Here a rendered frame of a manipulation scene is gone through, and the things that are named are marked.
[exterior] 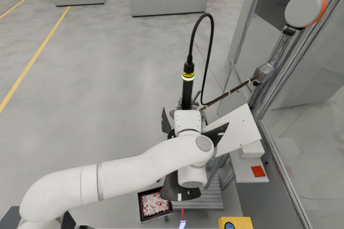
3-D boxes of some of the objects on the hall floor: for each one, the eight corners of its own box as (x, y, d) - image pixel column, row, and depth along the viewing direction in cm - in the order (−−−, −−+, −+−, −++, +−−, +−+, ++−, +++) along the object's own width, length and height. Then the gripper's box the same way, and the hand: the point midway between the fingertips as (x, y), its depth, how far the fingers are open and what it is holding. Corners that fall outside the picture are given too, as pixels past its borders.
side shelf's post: (223, 187, 199) (246, 157, 138) (223, 190, 196) (248, 162, 136) (219, 187, 199) (241, 157, 138) (220, 190, 196) (242, 161, 136)
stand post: (205, 183, 202) (229, 131, 118) (206, 191, 196) (232, 143, 112) (201, 183, 202) (223, 131, 118) (202, 191, 196) (226, 143, 112)
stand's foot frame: (214, 167, 215) (216, 165, 209) (222, 209, 183) (223, 208, 177) (167, 167, 214) (167, 165, 209) (166, 209, 183) (166, 208, 177)
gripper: (214, 132, 55) (206, 93, 68) (164, 132, 55) (166, 93, 67) (210, 143, 61) (203, 105, 73) (165, 143, 60) (166, 105, 73)
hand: (186, 102), depth 69 cm, fingers closed on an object, 4 cm apart
